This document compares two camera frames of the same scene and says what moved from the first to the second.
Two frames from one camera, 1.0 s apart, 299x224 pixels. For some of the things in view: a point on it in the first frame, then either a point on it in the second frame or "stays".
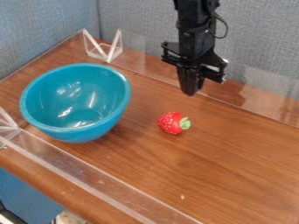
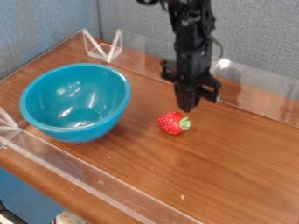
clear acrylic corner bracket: (104, 51) stays
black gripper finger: (201, 75) → (194, 94)
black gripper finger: (189, 79) → (186, 94)
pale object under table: (70, 217) stays
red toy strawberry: (172, 123) stays
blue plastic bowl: (76, 101) stays
